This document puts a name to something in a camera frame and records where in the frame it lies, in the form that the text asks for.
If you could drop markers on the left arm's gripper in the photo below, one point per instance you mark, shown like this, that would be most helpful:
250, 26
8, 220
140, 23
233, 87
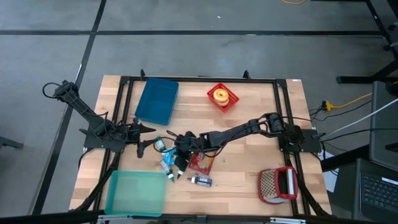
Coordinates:
135, 132

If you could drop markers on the right arm's gripper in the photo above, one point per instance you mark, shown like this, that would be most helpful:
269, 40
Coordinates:
186, 142

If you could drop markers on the black marker pen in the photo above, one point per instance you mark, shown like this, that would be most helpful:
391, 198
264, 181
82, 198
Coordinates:
179, 173

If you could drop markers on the green bottle with white cap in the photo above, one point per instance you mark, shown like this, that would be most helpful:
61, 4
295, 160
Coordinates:
160, 144

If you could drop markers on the green food colouring bottle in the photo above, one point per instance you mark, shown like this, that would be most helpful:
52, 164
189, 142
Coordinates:
166, 168

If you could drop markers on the red snack packet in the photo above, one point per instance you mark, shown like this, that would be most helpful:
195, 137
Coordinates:
202, 163

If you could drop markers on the teal plastic tray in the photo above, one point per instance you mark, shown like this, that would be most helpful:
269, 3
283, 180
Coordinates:
135, 193

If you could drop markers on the red mesh basket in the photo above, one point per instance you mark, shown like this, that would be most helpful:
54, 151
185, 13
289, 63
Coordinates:
231, 100

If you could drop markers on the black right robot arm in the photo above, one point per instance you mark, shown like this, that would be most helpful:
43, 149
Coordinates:
236, 130

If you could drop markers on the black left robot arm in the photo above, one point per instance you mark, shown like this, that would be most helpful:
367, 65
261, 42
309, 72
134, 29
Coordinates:
84, 109

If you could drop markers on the blue plastic bin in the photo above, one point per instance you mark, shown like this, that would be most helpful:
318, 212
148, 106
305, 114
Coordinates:
157, 99

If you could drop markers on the black chair base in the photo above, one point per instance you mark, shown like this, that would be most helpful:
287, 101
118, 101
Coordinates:
9, 143

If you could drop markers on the white paper sheet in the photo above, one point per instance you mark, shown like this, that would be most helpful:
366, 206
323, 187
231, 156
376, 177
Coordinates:
331, 183

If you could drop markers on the black metal bar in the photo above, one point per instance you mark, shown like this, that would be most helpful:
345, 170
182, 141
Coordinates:
342, 158

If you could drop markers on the black desk stand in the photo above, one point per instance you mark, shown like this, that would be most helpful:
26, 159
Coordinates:
357, 79

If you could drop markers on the dark laptop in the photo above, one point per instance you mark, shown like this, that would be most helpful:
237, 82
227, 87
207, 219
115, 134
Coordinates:
376, 193

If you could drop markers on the dark grey equipment box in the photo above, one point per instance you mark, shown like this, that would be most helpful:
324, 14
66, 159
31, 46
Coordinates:
384, 124

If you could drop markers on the black metal table frame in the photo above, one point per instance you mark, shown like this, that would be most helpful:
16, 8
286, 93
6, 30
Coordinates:
202, 79

